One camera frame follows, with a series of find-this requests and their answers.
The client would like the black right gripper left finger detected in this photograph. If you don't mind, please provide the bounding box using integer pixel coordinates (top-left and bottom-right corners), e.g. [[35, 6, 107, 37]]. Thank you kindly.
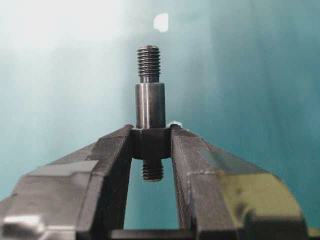
[[0, 125, 132, 240]]

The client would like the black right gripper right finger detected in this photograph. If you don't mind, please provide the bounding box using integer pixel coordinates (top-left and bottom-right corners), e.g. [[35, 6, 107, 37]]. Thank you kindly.
[[171, 124, 308, 240]]

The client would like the dark metal threaded shaft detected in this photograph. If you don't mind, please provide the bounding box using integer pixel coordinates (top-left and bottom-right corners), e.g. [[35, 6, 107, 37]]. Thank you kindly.
[[131, 45, 171, 182]]

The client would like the small white washer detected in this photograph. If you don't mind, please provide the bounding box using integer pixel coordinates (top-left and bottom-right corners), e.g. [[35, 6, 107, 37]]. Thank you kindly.
[[153, 13, 169, 33]]

